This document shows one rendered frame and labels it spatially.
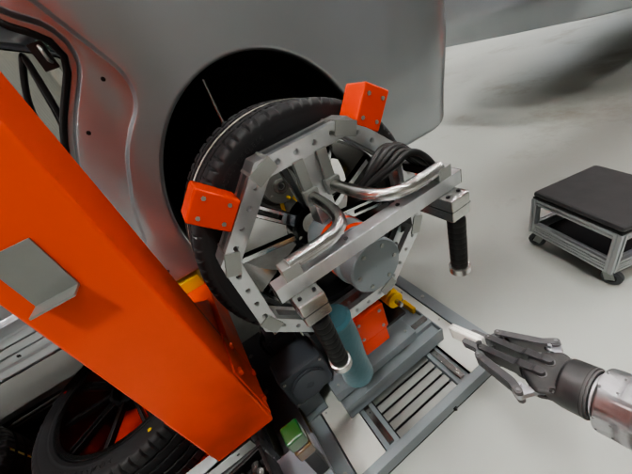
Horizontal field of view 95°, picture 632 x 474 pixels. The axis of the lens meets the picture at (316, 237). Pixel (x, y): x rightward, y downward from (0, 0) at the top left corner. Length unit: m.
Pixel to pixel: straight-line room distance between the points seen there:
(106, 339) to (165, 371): 0.13
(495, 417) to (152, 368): 1.14
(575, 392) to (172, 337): 0.64
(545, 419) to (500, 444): 0.18
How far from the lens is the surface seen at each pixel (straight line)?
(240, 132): 0.67
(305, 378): 1.11
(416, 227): 0.90
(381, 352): 1.25
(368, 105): 0.70
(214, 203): 0.58
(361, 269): 0.60
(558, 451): 1.37
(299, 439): 0.71
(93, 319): 0.60
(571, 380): 0.57
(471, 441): 1.35
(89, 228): 0.53
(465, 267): 0.72
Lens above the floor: 1.27
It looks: 33 degrees down
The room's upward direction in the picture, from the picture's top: 22 degrees counter-clockwise
